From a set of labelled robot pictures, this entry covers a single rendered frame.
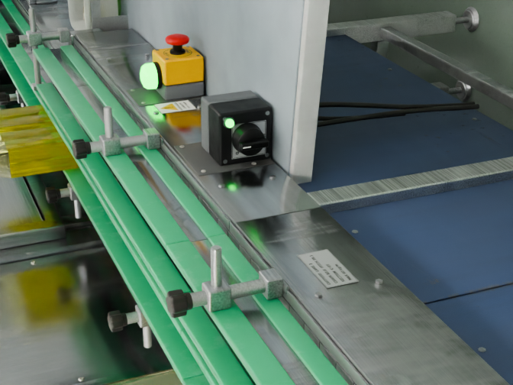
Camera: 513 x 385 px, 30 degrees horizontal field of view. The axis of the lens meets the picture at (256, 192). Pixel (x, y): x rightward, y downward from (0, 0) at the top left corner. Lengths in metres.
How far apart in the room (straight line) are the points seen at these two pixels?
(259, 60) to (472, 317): 0.52
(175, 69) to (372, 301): 0.68
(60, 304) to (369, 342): 0.79
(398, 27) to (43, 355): 1.06
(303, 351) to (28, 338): 0.68
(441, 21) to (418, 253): 1.06
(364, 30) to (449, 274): 1.01
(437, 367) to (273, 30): 0.57
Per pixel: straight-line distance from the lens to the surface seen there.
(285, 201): 1.26
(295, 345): 1.00
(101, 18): 2.06
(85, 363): 1.50
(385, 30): 2.08
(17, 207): 1.92
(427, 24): 2.16
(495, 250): 1.22
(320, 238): 1.17
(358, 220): 1.26
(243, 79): 1.46
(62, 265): 1.77
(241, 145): 1.31
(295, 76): 1.28
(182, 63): 1.59
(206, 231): 1.22
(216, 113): 1.33
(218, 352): 1.12
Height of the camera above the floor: 1.26
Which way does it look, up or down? 20 degrees down
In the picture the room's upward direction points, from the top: 100 degrees counter-clockwise
